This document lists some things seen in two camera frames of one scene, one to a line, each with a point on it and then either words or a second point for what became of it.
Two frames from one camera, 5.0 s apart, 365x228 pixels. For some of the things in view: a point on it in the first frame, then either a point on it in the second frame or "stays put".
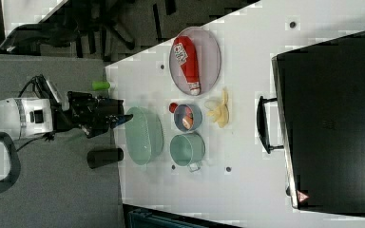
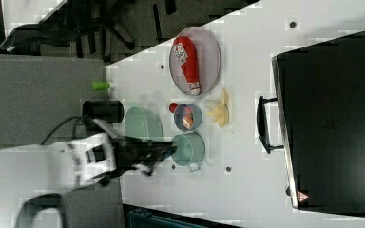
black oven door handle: [263, 125] stays put
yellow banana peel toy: [219, 111] stays put
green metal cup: [187, 149] stays put
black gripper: [93, 115] -> [133, 153]
